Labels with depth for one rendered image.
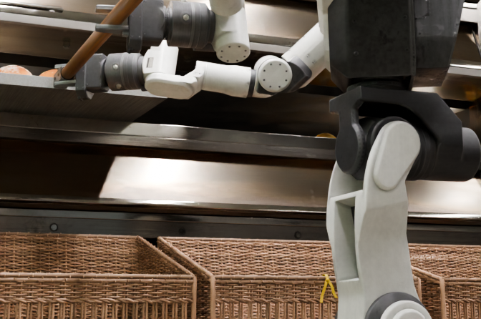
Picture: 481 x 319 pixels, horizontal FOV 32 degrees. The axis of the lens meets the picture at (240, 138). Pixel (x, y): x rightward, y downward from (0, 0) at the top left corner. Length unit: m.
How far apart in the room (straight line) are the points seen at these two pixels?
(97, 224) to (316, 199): 0.67
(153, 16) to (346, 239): 0.57
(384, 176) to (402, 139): 0.08
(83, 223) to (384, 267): 1.01
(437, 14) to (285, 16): 1.10
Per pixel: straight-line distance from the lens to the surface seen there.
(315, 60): 1.94
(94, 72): 1.98
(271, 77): 1.90
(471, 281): 2.24
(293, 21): 2.69
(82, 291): 1.83
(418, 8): 1.66
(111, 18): 1.59
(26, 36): 2.34
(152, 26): 1.59
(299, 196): 2.55
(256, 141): 2.53
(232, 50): 1.60
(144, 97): 2.16
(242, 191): 2.48
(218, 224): 2.45
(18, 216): 2.32
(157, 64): 1.93
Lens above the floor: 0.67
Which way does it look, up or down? 11 degrees up
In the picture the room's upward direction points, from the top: straight up
